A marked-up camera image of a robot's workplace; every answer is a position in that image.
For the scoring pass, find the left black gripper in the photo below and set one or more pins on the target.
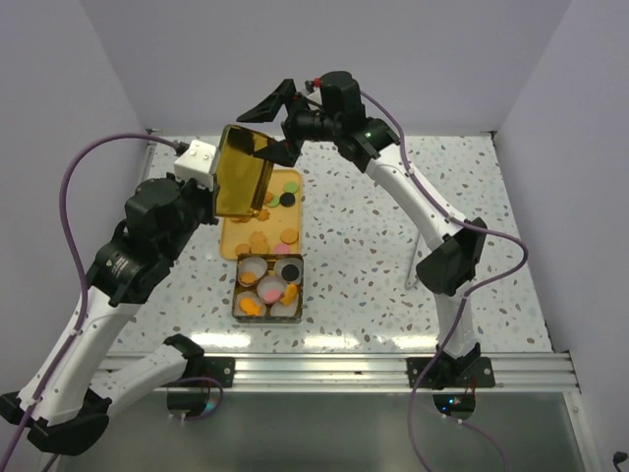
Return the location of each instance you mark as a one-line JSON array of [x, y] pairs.
[[207, 196]]

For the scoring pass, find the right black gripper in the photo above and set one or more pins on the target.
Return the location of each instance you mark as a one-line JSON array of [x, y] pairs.
[[286, 151]]

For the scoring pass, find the gold tin lid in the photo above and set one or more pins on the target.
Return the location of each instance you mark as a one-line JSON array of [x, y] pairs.
[[242, 178]]

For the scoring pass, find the black sandwich cookie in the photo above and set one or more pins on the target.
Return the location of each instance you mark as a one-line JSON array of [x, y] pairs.
[[290, 272], [287, 199]]

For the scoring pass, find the orange flower cookie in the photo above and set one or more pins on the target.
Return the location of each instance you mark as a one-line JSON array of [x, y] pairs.
[[247, 278]]

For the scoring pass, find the orange fish cookie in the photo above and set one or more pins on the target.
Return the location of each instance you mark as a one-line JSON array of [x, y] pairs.
[[250, 307], [290, 293]]

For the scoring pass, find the pink round cookie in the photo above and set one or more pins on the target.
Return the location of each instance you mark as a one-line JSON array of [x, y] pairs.
[[271, 296], [281, 249]]

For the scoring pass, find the metal tongs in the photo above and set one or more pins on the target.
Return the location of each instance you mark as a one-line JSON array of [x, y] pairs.
[[411, 277]]

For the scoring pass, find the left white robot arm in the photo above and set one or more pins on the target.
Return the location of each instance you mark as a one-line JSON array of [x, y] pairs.
[[65, 408]]

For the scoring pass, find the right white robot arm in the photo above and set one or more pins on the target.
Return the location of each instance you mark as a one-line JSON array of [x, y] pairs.
[[455, 242]]

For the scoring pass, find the green round cookie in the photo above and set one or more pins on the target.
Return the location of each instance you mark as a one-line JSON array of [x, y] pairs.
[[291, 187]]

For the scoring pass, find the yellow plastic tray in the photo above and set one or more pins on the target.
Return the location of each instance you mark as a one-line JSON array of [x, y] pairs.
[[261, 233]]

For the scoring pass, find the white paper cup top left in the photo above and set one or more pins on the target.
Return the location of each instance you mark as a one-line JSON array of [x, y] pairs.
[[254, 264]]

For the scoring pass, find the white paper cup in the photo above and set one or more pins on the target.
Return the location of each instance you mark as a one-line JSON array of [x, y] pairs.
[[254, 264], [270, 282], [281, 311], [285, 261], [247, 294]]

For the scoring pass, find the orange round cookie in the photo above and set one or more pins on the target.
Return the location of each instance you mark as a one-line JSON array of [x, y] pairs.
[[289, 236]]

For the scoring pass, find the white paper cup bottom left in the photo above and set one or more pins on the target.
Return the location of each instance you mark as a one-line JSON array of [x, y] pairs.
[[247, 294]]

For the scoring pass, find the green gold cookie tin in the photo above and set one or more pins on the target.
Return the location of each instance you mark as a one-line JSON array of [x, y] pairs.
[[267, 319]]

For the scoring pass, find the white paper cup centre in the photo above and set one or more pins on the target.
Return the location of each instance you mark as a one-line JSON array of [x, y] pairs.
[[270, 282]]

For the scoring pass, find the white paper cup top right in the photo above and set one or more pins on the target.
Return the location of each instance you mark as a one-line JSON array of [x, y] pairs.
[[285, 261]]

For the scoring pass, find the white paper cup bottom right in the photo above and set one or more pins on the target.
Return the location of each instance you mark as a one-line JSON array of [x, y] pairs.
[[281, 311]]

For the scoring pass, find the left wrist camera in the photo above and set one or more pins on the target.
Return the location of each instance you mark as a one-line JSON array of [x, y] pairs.
[[198, 162]]

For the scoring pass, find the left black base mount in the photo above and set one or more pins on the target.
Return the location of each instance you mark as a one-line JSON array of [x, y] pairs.
[[216, 369]]

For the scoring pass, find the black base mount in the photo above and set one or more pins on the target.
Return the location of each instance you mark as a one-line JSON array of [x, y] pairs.
[[446, 373], [216, 369]]

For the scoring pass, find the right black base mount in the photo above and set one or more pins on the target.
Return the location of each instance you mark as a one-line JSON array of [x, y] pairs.
[[446, 373]]

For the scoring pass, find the aluminium rail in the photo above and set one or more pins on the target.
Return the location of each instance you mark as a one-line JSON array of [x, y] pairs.
[[393, 373]]

